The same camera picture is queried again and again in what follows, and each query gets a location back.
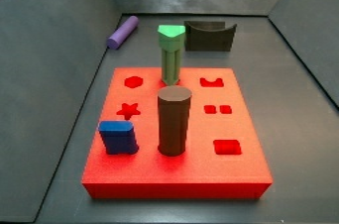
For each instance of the green triangular peg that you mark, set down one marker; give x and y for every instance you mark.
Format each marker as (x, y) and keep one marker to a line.
(170, 43)

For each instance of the brown round cylinder peg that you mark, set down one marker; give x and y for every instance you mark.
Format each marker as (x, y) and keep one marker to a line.
(173, 105)

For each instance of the purple round cylinder peg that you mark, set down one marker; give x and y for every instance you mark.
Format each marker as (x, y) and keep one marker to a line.
(121, 32)

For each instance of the blue block peg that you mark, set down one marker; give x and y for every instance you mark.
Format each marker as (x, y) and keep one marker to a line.
(117, 137)

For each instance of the red shape-sorting board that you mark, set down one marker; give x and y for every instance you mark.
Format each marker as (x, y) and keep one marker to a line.
(222, 164)

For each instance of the black curved cradle stand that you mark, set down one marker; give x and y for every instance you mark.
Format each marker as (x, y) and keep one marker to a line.
(206, 36)

